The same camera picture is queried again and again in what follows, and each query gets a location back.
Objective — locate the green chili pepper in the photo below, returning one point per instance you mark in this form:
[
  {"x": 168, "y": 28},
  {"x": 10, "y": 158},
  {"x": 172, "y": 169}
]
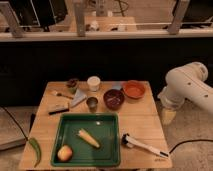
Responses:
[{"x": 35, "y": 145}]

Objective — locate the small metal cup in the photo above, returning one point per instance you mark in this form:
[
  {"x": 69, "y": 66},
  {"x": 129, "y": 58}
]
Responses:
[{"x": 92, "y": 103}]

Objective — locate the dark maroon bowl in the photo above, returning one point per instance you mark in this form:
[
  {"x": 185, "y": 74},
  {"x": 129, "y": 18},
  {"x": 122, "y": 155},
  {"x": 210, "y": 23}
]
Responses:
[{"x": 113, "y": 99}]

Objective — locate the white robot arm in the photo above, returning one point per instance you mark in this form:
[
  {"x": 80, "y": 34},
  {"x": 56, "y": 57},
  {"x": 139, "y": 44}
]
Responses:
[{"x": 185, "y": 82}]

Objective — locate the white black dish brush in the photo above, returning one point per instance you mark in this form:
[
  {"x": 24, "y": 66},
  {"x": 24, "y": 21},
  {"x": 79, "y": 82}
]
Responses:
[{"x": 132, "y": 142}]

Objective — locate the yellow corn cob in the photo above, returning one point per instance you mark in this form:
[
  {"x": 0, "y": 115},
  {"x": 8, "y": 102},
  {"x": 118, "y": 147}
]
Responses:
[{"x": 88, "y": 138}]

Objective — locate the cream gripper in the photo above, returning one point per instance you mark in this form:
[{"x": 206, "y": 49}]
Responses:
[{"x": 167, "y": 116}]

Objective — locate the small wooden brush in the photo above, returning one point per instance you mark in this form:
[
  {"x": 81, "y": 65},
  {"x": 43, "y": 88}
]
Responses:
[{"x": 56, "y": 93}]

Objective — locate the green plastic tray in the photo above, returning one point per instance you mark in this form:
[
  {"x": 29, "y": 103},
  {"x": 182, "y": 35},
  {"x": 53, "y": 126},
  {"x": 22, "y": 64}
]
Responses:
[{"x": 102, "y": 127}]

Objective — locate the grey metal frame rail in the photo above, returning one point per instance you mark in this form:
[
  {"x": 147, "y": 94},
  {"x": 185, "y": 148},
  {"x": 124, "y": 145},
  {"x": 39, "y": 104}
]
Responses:
[{"x": 53, "y": 20}]

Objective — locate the white cylindrical container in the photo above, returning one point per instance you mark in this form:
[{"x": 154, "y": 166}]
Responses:
[{"x": 93, "y": 83}]

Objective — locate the orange red bowl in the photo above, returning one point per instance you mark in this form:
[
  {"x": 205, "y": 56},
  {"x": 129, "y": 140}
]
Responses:
[{"x": 133, "y": 89}]

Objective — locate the yellow red apple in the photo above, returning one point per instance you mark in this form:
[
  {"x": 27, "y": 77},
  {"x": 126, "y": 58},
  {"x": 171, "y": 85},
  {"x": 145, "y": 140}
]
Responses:
[{"x": 64, "y": 153}]

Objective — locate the grey folded cloth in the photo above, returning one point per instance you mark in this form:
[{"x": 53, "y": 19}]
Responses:
[{"x": 78, "y": 98}]

